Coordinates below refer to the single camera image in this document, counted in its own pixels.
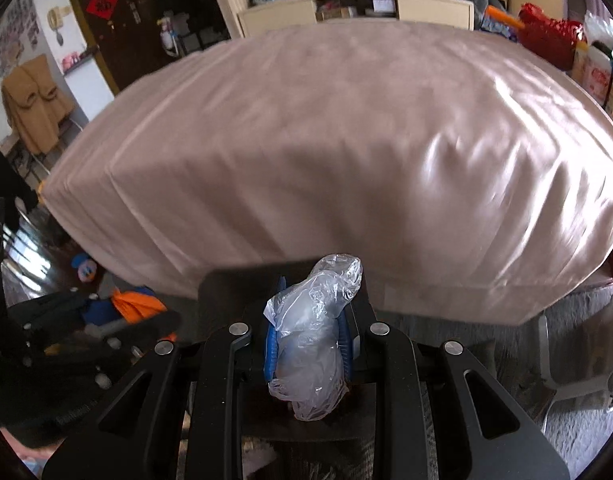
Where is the clear plastic bag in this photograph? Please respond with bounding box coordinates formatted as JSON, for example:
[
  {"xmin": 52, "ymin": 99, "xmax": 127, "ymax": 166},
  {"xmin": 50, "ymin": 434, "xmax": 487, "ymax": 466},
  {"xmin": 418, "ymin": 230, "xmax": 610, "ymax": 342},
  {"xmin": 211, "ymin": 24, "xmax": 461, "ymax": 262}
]
[{"xmin": 264, "ymin": 254, "xmax": 362, "ymax": 422}]

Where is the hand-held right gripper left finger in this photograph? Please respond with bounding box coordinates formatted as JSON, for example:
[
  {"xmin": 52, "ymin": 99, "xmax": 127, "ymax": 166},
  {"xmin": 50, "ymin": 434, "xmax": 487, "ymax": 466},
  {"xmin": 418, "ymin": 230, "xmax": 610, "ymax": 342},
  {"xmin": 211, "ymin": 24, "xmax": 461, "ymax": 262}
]
[{"xmin": 41, "ymin": 275, "xmax": 287, "ymax": 480}]

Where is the red plastic basket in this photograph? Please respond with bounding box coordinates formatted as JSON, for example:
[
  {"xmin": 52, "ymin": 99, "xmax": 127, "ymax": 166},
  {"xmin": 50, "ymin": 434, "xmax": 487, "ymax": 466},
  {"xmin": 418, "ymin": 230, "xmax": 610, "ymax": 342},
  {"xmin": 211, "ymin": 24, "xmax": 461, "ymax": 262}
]
[{"xmin": 517, "ymin": 2, "xmax": 586, "ymax": 68}]

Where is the white plastic bottle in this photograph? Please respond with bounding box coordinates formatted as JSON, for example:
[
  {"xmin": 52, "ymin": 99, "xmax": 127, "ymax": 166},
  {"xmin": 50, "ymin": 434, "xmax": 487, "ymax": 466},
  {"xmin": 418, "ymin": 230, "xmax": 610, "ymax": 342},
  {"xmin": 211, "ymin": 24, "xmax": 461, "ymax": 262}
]
[{"xmin": 158, "ymin": 16, "xmax": 181, "ymax": 57}]

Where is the beige cabinet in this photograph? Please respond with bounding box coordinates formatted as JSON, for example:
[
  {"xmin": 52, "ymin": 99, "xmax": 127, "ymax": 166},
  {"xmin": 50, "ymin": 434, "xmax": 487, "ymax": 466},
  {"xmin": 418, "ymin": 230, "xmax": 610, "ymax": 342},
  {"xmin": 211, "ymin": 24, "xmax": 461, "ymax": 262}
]
[{"xmin": 236, "ymin": 0, "xmax": 475, "ymax": 38}]

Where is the dark wooden door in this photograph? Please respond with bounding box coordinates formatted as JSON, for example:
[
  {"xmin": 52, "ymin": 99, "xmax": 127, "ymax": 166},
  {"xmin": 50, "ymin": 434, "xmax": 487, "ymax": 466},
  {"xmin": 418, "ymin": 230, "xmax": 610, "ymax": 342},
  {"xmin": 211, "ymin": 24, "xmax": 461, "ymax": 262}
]
[{"xmin": 61, "ymin": 0, "xmax": 232, "ymax": 96}]

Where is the white chair frame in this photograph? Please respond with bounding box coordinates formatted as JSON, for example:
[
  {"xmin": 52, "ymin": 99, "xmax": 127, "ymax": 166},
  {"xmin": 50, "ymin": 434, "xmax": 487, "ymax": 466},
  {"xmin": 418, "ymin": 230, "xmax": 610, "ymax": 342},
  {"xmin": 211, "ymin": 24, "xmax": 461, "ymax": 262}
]
[{"xmin": 534, "ymin": 270, "xmax": 613, "ymax": 411}]

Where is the pink tablecloth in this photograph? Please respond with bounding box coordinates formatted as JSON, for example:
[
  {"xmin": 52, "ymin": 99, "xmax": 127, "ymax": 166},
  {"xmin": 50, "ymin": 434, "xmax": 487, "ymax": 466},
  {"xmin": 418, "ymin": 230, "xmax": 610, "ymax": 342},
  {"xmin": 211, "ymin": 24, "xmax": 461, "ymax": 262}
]
[{"xmin": 39, "ymin": 17, "xmax": 613, "ymax": 326}]

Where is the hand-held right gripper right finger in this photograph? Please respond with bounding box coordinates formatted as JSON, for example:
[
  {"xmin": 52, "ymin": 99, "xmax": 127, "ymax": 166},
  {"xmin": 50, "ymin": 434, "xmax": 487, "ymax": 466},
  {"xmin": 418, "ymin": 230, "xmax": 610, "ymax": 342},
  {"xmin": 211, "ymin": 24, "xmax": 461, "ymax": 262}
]
[{"xmin": 337, "ymin": 280, "xmax": 570, "ymax": 480}]

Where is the wall photo collage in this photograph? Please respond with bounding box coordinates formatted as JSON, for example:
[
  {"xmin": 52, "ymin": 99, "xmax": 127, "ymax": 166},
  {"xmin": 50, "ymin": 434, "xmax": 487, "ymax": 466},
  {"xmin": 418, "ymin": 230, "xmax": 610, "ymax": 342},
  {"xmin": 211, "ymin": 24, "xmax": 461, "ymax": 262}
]
[{"xmin": 0, "ymin": 0, "xmax": 40, "ymax": 76}]

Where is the red door decoration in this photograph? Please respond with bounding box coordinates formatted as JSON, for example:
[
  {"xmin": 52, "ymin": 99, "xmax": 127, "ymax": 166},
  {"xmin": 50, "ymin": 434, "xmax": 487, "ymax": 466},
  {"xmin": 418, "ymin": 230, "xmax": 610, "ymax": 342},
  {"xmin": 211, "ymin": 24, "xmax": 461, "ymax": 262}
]
[{"xmin": 85, "ymin": 0, "xmax": 120, "ymax": 21}]

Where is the duck plush toy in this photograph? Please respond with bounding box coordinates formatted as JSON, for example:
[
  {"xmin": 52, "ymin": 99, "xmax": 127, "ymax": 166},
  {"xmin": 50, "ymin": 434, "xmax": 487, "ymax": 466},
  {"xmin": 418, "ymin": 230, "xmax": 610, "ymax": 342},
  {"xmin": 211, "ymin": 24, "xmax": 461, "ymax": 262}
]
[{"xmin": 69, "ymin": 252, "xmax": 170, "ymax": 336}]

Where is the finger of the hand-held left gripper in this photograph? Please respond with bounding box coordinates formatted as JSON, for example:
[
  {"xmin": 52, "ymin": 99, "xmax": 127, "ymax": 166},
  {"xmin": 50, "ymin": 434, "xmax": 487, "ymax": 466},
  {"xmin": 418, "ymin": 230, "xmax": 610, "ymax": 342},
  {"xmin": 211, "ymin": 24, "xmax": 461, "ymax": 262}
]
[{"xmin": 44, "ymin": 307, "xmax": 183, "ymax": 361}]

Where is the grey rug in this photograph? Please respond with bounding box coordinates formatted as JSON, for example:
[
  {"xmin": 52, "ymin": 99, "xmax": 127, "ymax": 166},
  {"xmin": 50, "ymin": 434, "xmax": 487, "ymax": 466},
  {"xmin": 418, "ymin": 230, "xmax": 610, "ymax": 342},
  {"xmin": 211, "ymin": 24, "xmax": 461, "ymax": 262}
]
[{"xmin": 377, "ymin": 280, "xmax": 613, "ymax": 466}]

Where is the brown coat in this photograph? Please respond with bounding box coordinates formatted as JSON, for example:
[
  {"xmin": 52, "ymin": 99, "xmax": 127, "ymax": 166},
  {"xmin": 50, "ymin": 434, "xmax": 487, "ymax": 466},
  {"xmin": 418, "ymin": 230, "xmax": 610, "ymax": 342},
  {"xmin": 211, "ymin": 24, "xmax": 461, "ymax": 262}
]
[{"xmin": 1, "ymin": 55, "xmax": 77, "ymax": 156}]

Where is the orange stick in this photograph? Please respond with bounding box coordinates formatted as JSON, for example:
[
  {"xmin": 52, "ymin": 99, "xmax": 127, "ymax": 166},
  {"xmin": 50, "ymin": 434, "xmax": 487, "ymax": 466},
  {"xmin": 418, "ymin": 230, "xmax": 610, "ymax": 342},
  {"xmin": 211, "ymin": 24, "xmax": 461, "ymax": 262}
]
[{"xmin": 484, "ymin": 5, "xmax": 525, "ymax": 30}]

